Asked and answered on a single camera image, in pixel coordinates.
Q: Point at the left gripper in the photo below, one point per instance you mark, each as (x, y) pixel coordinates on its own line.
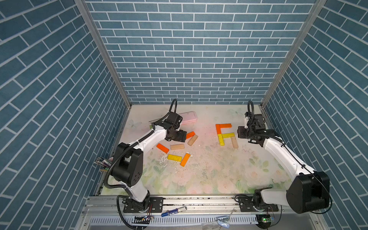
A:
(181, 137)

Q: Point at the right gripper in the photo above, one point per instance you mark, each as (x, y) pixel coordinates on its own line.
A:
(240, 132)

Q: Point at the orange block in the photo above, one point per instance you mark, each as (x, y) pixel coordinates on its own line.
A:
(218, 129)
(185, 159)
(189, 135)
(162, 148)
(225, 125)

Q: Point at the natural wood block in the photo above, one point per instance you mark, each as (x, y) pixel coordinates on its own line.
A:
(192, 140)
(177, 147)
(234, 142)

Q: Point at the yellow block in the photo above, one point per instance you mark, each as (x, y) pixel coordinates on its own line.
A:
(221, 140)
(228, 135)
(174, 158)

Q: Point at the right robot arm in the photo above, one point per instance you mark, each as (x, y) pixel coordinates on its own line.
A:
(309, 190)

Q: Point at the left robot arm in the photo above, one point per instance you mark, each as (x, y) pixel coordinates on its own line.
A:
(127, 165)

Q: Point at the pink pencil case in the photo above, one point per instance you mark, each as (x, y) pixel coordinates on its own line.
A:
(188, 117)

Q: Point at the coloured marker box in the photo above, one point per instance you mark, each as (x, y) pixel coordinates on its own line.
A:
(151, 124)

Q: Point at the pink pen cup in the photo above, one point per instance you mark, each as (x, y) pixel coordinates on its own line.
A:
(103, 163)

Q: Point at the blue screwdriver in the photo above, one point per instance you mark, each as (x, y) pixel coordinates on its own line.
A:
(174, 211)

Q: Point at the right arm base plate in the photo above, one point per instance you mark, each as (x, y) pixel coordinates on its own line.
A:
(246, 204)

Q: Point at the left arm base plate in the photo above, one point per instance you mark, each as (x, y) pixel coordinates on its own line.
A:
(152, 205)

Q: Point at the aluminium rail frame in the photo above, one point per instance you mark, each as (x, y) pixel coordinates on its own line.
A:
(204, 212)

